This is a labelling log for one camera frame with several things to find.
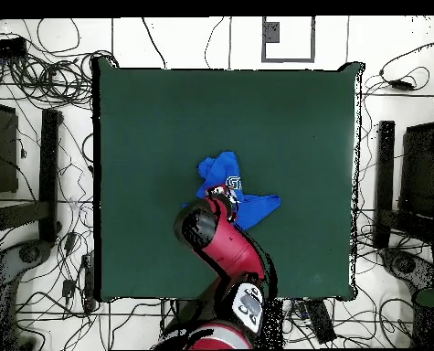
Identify blue shirt with white print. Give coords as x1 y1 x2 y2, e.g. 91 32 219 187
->
181 150 282 232

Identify dark flat box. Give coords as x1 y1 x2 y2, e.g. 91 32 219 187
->
0 101 19 194
398 122 434 221

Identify dark green table cloth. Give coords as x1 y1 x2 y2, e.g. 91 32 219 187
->
90 56 366 303

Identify black power strip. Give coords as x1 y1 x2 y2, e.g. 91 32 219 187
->
304 298 337 346

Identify black stand bar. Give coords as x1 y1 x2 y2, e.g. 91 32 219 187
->
372 120 397 250
37 108 63 243

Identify black office chair base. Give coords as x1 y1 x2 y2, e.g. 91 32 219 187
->
379 247 434 295
0 239 54 351

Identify black power adaptor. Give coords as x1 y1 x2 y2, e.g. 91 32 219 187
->
386 79 416 91

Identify black device with ports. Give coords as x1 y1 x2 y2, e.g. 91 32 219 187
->
0 36 28 60

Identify black cable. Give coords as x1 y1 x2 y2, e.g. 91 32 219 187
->
204 16 226 69
141 16 167 69

